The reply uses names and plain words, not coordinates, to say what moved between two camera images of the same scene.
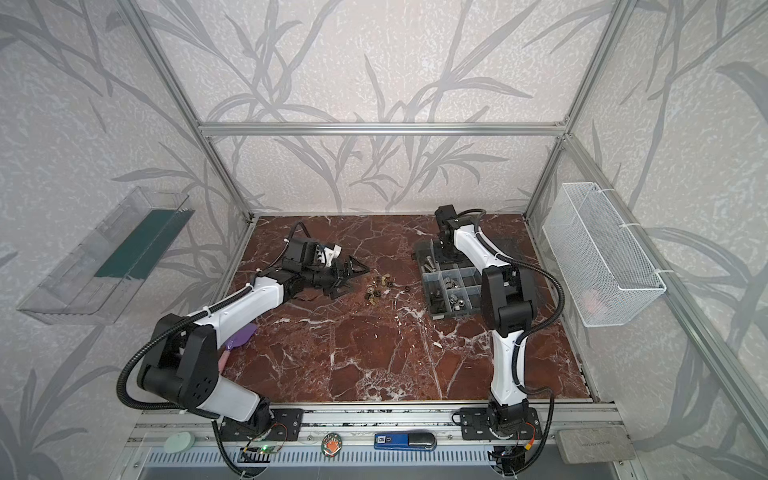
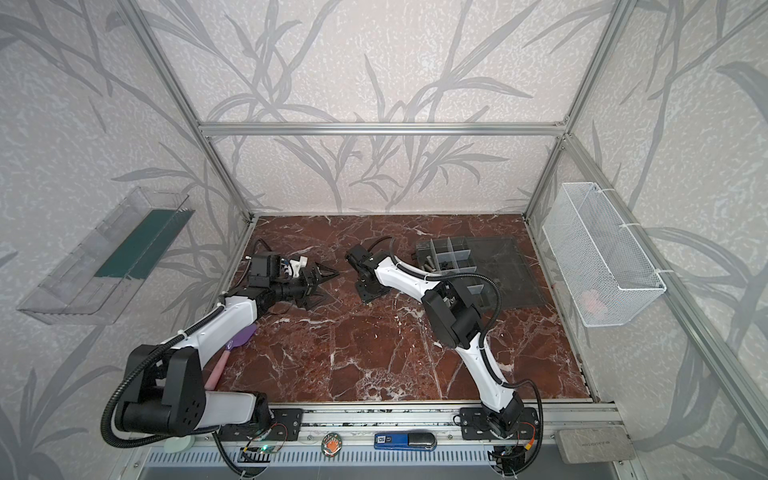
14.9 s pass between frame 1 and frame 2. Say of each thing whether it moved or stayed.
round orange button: stayed
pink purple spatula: stayed
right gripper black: moved
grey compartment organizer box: stayed
